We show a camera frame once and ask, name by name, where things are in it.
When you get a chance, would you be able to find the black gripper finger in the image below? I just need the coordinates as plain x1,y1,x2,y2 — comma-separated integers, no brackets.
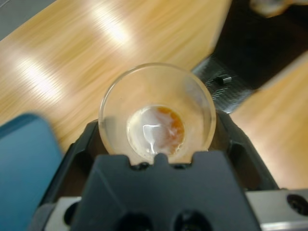
207,109,280,193
191,0,308,114
28,119,108,231

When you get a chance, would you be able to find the clear glass cup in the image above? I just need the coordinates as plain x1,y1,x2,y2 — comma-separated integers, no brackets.
98,62,217,165

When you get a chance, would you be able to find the teal plastic tray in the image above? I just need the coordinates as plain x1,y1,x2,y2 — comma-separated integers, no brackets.
0,113,64,231

